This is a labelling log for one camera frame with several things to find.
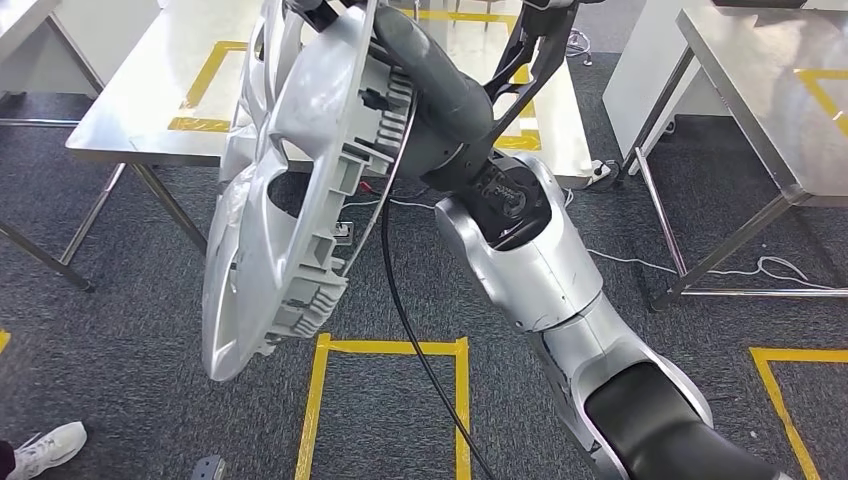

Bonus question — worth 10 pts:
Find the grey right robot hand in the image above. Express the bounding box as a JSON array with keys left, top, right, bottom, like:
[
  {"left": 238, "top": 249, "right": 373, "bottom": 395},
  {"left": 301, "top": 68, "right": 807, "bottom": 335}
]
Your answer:
[{"left": 286, "top": 0, "right": 495, "bottom": 179}]

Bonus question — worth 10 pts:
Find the silver wheel cover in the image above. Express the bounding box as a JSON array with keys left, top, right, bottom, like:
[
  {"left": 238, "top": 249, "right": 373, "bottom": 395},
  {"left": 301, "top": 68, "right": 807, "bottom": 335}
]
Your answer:
[{"left": 200, "top": 0, "right": 422, "bottom": 384}]

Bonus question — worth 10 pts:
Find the steel workbench table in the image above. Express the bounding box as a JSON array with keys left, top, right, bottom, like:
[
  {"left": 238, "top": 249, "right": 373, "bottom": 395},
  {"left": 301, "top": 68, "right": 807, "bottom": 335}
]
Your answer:
[{"left": 66, "top": 0, "right": 594, "bottom": 256}]

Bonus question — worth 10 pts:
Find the white cabinet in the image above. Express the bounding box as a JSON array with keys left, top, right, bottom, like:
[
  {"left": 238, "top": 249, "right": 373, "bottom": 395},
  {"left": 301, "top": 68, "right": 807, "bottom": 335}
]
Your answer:
[
  {"left": 0, "top": 0, "right": 164, "bottom": 94},
  {"left": 601, "top": 0, "right": 730, "bottom": 179}
]

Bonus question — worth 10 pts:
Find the small yellow table tape rectangle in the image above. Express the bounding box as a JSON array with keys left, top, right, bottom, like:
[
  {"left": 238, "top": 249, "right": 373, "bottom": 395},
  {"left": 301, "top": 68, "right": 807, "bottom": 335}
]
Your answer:
[{"left": 167, "top": 40, "right": 250, "bottom": 134}]

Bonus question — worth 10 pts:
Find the yellow table tape strip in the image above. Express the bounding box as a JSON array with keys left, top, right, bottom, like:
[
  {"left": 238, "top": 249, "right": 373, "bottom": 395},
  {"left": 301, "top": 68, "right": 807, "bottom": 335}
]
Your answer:
[{"left": 794, "top": 69, "right": 848, "bottom": 137}]

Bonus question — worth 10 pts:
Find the white floor cable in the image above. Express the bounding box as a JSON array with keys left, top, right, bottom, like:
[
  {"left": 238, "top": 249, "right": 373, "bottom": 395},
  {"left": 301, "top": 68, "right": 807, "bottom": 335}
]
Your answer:
[
  {"left": 341, "top": 195, "right": 439, "bottom": 213},
  {"left": 564, "top": 27, "right": 596, "bottom": 68},
  {"left": 586, "top": 248, "right": 837, "bottom": 291}
]

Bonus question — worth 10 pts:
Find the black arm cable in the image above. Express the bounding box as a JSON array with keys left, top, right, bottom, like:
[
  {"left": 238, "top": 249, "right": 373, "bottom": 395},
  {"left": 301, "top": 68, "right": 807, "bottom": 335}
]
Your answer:
[{"left": 379, "top": 188, "right": 499, "bottom": 480}]

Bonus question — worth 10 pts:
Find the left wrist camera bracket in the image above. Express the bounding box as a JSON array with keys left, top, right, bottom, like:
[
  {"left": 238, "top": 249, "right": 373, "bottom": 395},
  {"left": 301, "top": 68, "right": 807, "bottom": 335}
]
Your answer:
[{"left": 190, "top": 455, "right": 227, "bottom": 480}]

